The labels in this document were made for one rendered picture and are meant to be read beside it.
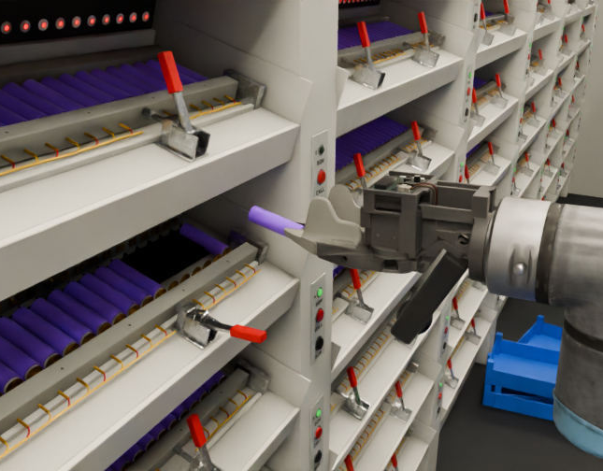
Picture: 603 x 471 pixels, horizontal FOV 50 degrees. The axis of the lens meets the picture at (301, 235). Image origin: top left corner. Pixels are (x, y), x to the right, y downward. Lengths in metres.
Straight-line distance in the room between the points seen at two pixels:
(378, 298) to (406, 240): 0.56
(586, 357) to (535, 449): 1.50
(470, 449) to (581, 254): 1.52
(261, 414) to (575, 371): 0.42
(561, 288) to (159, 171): 0.35
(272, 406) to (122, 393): 0.33
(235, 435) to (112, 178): 0.41
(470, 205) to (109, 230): 0.32
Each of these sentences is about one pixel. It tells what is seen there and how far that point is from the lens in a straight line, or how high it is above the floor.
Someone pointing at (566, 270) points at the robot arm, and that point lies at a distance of 0.57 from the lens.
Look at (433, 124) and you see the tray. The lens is 1.42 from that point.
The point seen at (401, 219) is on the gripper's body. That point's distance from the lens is 0.60.
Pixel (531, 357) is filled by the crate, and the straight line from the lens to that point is 2.34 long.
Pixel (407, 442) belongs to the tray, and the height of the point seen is 0.18.
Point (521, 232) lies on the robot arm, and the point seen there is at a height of 1.08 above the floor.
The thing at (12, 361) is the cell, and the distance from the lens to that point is 0.60.
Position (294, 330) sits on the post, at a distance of 0.84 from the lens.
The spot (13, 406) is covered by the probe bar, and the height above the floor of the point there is 0.97.
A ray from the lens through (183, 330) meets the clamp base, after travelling 0.67.
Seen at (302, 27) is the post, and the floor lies 1.23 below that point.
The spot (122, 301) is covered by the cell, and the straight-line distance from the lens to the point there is 0.67.
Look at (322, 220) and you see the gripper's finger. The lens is 0.65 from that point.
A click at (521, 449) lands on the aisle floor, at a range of 2.09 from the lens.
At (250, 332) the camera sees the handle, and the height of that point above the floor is 0.96.
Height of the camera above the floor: 1.28
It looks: 22 degrees down
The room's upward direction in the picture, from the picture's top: straight up
